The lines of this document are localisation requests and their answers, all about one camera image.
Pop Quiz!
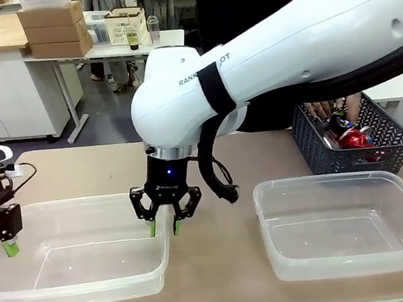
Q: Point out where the crushed red drink can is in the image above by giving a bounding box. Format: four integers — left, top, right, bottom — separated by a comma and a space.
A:
364, 149, 386, 164
336, 125, 377, 153

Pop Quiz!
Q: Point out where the black velcro strap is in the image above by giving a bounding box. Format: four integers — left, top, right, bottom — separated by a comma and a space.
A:
196, 59, 239, 117

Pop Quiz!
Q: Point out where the person's right hand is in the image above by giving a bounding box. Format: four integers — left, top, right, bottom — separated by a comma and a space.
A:
305, 99, 335, 122

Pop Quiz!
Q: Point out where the dark grey lattice basket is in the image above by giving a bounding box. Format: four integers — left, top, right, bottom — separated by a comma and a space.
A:
287, 86, 403, 187

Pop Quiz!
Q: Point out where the white desk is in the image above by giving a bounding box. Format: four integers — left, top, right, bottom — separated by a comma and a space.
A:
21, 27, 197, 149

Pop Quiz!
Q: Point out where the white plastic crate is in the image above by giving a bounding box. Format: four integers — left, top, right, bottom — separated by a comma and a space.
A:
103, 5, 150, 48

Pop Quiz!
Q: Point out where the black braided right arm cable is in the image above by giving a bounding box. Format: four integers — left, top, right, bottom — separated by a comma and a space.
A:
186, 42, 403, 208

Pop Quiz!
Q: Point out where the brown cardboard box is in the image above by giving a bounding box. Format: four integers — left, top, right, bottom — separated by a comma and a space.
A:
29, 35, 95, 63
23, 19, 90, 49
16, 0, 86, 32

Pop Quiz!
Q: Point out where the clear plastic container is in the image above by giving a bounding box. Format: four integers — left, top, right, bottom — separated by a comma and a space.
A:
0, 187, 179, 302
251, 165, 403, 288

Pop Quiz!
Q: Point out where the clear storage box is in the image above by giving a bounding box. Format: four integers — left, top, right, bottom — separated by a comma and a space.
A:
82, 7, 116, 46

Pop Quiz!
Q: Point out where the crushed dark printed can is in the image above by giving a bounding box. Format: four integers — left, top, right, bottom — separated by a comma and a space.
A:
327, 106, 359, 133

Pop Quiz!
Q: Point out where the green drink cup with straw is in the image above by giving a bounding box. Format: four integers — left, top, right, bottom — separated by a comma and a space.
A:
123, 14, 140, 53

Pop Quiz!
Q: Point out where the thin black camera cable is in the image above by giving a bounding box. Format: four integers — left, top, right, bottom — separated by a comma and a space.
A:
4, 160, 41, 194

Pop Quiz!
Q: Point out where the clear dome lid cup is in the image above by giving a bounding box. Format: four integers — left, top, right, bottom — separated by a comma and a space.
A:
145, 14, 162, 46

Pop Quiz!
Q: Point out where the person's left hand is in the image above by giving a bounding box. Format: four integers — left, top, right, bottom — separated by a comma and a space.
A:
342, 92, 366, 131

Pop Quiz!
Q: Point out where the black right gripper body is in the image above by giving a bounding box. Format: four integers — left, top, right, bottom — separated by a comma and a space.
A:
140, 151, 194, 209

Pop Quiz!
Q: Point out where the background person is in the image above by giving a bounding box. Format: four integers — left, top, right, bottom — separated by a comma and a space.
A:
81, 0, 184, 96

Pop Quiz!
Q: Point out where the crushed silver drink can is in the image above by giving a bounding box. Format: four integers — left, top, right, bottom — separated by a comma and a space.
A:
319, 124, 341, 152

